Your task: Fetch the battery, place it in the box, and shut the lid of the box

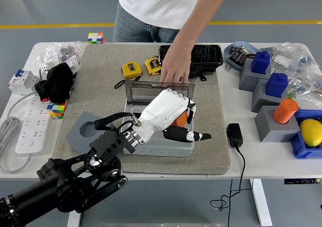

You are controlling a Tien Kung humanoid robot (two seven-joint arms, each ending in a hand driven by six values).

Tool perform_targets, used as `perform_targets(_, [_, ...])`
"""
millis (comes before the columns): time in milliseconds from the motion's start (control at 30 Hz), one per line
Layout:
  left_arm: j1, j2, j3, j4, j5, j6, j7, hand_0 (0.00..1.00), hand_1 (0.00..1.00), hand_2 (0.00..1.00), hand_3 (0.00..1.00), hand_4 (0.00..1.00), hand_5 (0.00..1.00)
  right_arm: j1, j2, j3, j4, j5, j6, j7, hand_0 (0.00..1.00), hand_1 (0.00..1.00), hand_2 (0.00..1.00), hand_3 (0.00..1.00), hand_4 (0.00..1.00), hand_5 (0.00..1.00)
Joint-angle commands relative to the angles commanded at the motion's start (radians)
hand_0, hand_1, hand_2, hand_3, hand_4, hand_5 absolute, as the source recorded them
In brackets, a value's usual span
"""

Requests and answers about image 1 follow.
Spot person's hand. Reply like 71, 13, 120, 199
159, 45, 194, 85

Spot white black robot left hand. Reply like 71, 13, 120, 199
132, 88, 212, 144

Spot orange cylinder battery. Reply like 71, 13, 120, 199
172, 111, 189, 127
272, 98, 299, 125

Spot smoky transparent box lid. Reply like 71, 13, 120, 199
124, 80, 196, 107

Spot grey block with round hole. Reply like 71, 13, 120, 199
65, 111, 119, 154

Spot grey plastic junction box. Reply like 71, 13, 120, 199
122, 98, 196, 158

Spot black table control panel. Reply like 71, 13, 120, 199
284, 178, 322, 185

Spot light blue dish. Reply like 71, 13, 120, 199
223, 41, 260, 71

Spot blue plastic bin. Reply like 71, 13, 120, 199
290, 109, 322, 159

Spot white table leg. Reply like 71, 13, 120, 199
249, 179, 273, 227
66, 180, 88, 227

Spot dark purple packets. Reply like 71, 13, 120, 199
229, 45, 249, 64

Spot person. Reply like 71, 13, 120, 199
112, 0, 206, 43

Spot silver metal part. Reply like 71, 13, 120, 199
240, 47, 255, 57

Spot grey block holder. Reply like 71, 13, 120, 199
254, 105, 301, 143
251, 78, 289, 113
238, 58, 272, 92

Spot grey-brown mat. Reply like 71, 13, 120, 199
51, 43, 231, 175

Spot yellow lemon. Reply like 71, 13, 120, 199
299, 119, 322, 147

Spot black power adapter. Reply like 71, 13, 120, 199
225, 123, 244, 148

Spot blue plastic block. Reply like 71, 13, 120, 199
265, 72, 289, 98
251, 51, 271, 75

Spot colourful puzzle cube with white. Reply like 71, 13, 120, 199
87, 32, 105, 45

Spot black cloth glove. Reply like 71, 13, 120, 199
34, 62, 76, 104

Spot clear bag of components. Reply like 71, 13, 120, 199
259, 42, 315, 74
286, 60, 322, 107

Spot clear bag of small parts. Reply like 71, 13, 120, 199
37, 41, 88, 81

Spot white power strip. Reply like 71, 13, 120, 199
15, 96, 55, 157

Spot white blue circuit breaker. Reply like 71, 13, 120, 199
9, 69, 41, 96

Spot black plastic enclosure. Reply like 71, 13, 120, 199
158, 44, 224, 80

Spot yellow tape measure with strap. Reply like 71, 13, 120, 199
114, 61, 143, 90

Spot black adapter cord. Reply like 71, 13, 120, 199
210, 146, 254, 227

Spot grey power strip cable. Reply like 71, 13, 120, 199
0, 91, 38, 174

